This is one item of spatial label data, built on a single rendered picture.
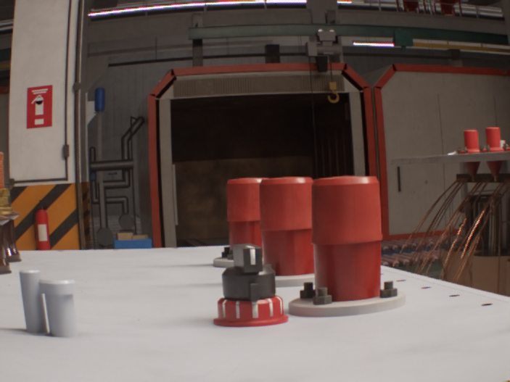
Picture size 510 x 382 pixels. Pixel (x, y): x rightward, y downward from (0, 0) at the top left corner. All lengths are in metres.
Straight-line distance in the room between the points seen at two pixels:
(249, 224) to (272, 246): 0.32
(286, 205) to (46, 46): 10.42
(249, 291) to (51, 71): 10.73
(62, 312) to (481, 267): 3.16
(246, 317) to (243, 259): 0.06
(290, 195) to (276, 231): 0.05
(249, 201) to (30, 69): 10.07
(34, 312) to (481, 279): 3.16
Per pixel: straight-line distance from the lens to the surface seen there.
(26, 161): 11.68
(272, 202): 1.42
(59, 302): 0.96
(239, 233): 1.74
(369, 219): 1.10
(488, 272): 3.99
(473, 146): 4.04
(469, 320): 0.95
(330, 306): 1.07
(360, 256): 1.09
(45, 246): 11.52
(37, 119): 11.68
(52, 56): 11.75
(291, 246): 1.41
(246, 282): 1.04
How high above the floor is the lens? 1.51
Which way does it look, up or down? 1 degrees down
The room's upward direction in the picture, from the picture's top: 3 degrees counter-clockwise
